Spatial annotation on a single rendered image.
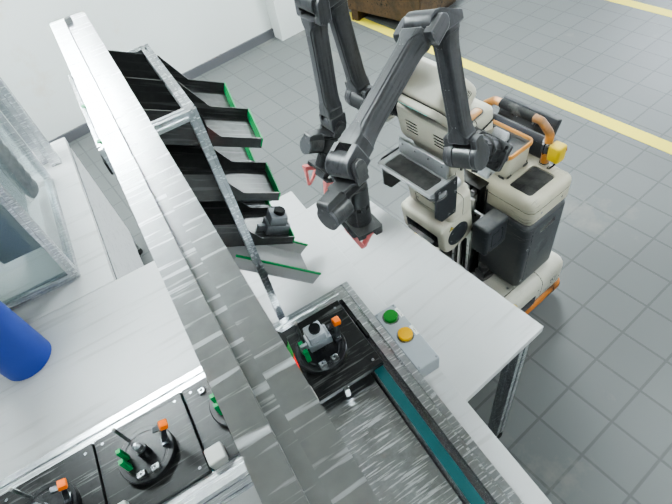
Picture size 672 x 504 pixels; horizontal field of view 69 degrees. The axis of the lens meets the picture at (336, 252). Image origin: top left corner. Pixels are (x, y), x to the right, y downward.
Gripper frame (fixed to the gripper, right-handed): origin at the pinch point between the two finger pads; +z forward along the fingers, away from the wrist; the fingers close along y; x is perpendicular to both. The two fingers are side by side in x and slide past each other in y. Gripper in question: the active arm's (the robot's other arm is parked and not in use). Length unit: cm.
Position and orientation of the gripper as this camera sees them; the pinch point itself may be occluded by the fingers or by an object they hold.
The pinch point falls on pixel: (363, 244)
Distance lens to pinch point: 120.9
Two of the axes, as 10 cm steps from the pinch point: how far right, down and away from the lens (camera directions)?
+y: 4.9, 6.0, -6.3
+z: 1.4, 6.5, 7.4
